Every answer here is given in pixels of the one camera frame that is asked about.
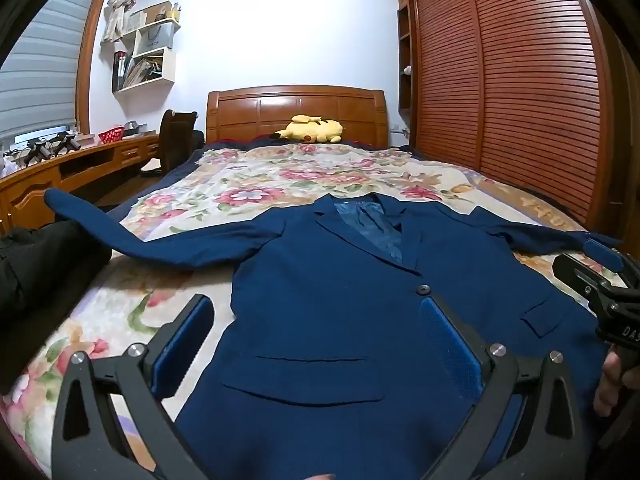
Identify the small white figurine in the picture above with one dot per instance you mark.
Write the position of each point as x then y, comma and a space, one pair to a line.
407, 70

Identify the grey shopping bag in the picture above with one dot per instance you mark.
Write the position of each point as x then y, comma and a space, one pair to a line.
157, 36

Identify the wooden bed headboard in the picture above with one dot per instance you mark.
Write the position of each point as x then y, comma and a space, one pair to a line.
250, 115

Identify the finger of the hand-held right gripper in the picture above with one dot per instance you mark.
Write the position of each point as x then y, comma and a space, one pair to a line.
602, 254
575, 272

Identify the red basket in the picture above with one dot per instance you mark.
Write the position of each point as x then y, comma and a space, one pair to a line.
111, 136

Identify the black garment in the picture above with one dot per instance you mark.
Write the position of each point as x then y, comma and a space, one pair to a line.
45, 270

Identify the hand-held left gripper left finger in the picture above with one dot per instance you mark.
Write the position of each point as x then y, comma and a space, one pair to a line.
182, 345

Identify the yellow plush toy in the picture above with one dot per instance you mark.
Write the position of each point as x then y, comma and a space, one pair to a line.
312, 131

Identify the grey metal pot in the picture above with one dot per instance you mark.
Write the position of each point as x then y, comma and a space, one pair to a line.
133, 129

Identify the navy blue suit jacket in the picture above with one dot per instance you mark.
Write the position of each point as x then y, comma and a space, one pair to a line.
325, 320

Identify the wooden desk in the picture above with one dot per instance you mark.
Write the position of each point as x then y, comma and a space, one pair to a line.
35, 185

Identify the grey window blind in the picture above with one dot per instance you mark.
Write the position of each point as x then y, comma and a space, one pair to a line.
45, 75

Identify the person's right hand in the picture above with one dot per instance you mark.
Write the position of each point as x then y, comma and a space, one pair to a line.
612, 385

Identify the white wall shelf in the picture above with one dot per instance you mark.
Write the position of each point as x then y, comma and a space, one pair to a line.
160, 67

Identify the dark chair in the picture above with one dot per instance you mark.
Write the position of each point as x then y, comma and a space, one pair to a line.
175, 140

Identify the white cloth doll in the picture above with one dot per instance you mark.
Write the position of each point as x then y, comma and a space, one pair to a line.
120, 12

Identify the white slippers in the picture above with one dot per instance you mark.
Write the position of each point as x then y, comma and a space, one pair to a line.
151, 166

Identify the wooden louvered wardrobe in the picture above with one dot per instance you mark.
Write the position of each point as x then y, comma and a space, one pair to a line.
525, 85

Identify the floral blanket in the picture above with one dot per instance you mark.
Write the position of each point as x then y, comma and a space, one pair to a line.
240, 170

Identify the wooden window frame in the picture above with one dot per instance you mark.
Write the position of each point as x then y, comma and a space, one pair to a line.
90, 45

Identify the black hand tool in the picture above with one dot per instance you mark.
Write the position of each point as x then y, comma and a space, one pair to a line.
39, 151
66, 141

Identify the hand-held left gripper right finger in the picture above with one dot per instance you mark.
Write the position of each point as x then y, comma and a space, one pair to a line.
450, 345

